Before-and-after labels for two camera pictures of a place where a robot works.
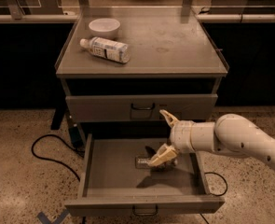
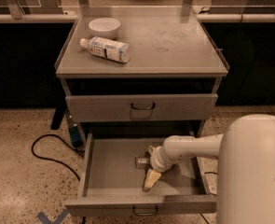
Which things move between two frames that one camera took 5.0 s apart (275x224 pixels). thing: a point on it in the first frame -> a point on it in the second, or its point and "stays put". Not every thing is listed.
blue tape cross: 59,219 stays put
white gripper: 181,135 -> 156,161
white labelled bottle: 107,49 stays put
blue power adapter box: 75,136 stays put
